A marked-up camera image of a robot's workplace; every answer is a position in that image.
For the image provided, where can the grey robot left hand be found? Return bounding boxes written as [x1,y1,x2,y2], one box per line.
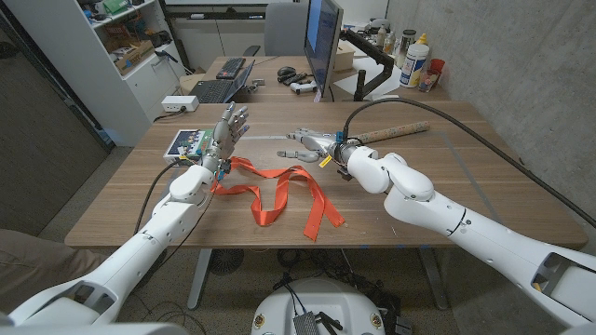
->
[199,101,251,176]

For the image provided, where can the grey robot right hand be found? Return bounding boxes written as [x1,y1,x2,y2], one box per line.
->
[278,127,345,164]

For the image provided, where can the green printed gift box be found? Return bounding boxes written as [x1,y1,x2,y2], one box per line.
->
[162,128,215,165]

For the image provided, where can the white power strip box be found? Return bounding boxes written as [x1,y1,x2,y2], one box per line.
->
[160,95,200,114]

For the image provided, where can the orange satin ribbon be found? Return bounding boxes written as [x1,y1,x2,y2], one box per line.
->
[211,155,346,242]

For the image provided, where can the brown wrapping paper roll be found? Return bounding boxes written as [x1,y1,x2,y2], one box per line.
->
[351,120,432,145]

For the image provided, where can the beige cardboard box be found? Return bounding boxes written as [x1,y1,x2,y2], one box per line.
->
[332,39,358,72]

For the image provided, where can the brown cardboard box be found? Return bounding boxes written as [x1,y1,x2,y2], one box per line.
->
[114,39,156,75]

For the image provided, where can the dark open laptop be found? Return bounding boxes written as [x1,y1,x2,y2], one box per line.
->
[188,59,256,104]

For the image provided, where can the white game controller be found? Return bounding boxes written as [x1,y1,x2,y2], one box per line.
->
[289,79,318,96]

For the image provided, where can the black keyboard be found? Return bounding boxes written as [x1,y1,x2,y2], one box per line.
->
[215,57,247,80]

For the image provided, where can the black remote control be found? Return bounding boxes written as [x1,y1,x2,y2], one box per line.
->
[278,72,309,87]

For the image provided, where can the white paper sheets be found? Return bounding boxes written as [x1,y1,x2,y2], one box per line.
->
[332,56,402,102]

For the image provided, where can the black computer monitor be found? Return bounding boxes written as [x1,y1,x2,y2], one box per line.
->
[303,0,345,100]

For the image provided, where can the white shelf cabinet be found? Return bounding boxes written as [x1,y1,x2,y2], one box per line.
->
[2,0,185,148]

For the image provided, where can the white wipes canister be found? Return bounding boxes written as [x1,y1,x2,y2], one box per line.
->
[399,43,430,89]

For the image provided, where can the grey office chair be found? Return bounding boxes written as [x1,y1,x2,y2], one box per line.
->
[241,2,309,58]

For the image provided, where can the dark-lidded tall jar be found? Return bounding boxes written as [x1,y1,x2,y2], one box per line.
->
[394,29,417,69]

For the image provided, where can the grey table leg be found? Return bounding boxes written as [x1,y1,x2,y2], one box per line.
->
[186,248,213,311]
[418,246,451,311]

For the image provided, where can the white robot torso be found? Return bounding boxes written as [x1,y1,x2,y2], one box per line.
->
[251,277,386,335]

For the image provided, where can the person's khaki trouser leg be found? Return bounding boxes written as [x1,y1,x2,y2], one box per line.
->
[0,228,108,313]

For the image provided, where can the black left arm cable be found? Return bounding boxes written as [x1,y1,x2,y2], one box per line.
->
[133,157,195,236]

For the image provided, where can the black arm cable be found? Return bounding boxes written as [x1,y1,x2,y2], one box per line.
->
[133,157,195,236]
[342,96,596,229]

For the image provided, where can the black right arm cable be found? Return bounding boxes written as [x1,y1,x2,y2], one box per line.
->
[342,96,596,229]

